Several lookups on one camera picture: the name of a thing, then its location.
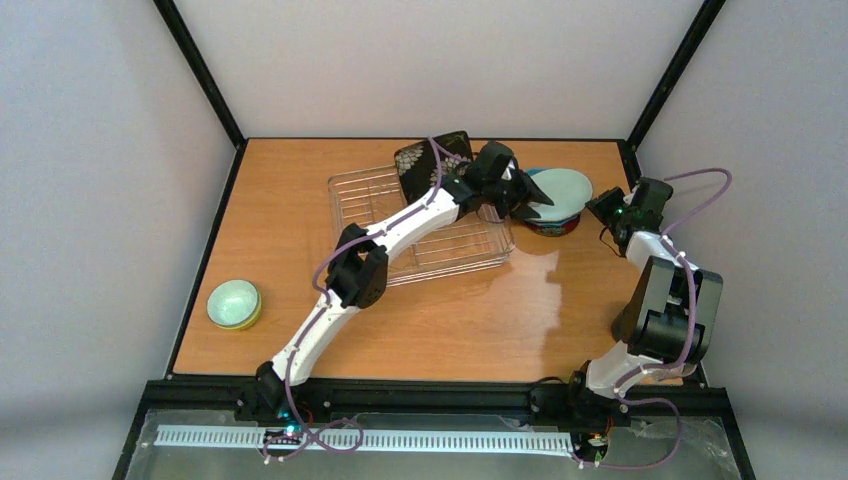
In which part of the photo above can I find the light green round plate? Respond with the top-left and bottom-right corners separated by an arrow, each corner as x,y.
528,168 -> 593,224

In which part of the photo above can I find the black floral square plate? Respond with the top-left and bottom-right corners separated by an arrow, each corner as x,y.
394,130 -> 473,204

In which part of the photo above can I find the wire metal dish rack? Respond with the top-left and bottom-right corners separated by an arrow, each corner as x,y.
328,166 -> 515,287

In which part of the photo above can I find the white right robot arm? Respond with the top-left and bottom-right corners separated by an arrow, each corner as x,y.
569,177 -> 723,421

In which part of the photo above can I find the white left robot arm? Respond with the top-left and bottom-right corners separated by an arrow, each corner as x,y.
238,137 -> 554,422

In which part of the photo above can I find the dark red plate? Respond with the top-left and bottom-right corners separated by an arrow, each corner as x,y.
523,214 -> 581,237

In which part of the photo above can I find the dark green cup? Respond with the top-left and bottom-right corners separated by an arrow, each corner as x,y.
611,307 -> 638,343

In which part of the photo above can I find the green yellow small bowl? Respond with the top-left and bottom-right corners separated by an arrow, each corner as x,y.
206,279 -> 262,330

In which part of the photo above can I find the black frame post right rear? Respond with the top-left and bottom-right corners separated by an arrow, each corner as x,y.
627,0 -> 726,152

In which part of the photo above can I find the black frame post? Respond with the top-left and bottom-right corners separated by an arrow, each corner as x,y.
627,0 -> 726,152
153,0 -> 246,149

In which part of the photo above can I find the white slotted cable duct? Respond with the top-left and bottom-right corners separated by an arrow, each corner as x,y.
152,425 -> 573,456

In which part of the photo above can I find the black frame post left rear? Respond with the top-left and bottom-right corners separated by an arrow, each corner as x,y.
153,0 -> 246,149

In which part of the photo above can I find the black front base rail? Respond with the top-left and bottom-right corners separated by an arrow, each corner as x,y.
113,374 -> 755,479

